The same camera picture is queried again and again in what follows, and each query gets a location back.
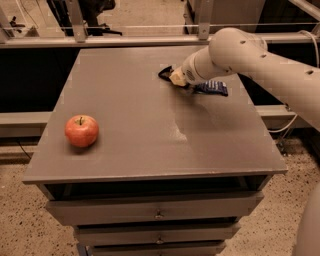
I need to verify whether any top grey drawer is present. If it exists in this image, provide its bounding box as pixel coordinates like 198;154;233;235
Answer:
46;191;264;226

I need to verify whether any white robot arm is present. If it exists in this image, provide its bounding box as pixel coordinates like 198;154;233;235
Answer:
170;28;320;256

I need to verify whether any grey drawer cabinet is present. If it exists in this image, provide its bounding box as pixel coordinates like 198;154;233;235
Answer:
22;45;289;256

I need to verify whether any black tripod stand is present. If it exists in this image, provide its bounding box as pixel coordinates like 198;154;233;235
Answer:
46;0;121;36

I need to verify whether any black chocolate rxbar wrapper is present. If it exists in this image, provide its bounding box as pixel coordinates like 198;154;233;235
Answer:
158;66;194;94

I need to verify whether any bottom grey drawer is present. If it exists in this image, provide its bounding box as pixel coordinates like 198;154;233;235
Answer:
92;241;225;256

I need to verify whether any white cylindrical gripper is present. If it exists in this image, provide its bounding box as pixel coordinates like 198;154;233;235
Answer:
169;46;231;87

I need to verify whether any grey drawer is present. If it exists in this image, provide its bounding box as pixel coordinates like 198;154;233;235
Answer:
75;222;240;246
92;241;225;256
46;191;264;226

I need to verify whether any middle grey drawer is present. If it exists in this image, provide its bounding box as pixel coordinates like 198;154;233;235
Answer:
75;222;240;246

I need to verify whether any blue blueberry rxbar wrapper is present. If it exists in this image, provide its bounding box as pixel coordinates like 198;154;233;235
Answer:
194;80;228;97

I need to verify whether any grey metal rail frame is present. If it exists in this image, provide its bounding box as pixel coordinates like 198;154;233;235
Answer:
0;0;320;48

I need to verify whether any red apple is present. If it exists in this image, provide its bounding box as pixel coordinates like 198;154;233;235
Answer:
64;115;99;148

